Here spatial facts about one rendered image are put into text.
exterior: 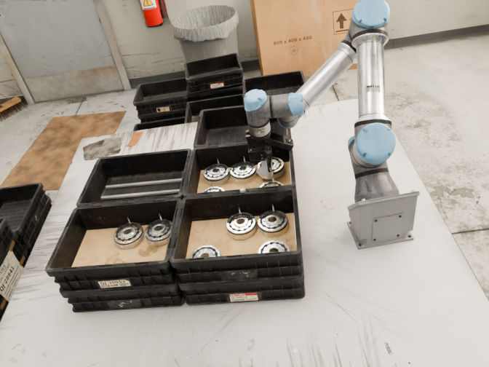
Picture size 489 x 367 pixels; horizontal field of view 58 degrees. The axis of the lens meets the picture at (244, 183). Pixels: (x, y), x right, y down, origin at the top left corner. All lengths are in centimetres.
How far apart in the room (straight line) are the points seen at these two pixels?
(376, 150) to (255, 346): 70
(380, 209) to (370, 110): 32
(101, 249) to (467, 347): 119
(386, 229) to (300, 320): 43
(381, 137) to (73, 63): 372
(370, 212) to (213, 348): 66
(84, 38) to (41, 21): 38
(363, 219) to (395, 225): 12
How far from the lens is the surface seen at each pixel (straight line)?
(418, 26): 475
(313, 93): 161
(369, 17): 154
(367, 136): 141
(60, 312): 171
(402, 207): 154
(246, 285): 141
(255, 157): 160
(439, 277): 158
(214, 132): 206
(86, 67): 469
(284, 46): 422
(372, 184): 153
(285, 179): 171
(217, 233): 154
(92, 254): 165
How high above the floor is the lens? 191
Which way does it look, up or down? 39 degrees down
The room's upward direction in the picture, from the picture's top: 11 degrees counter-clockwise
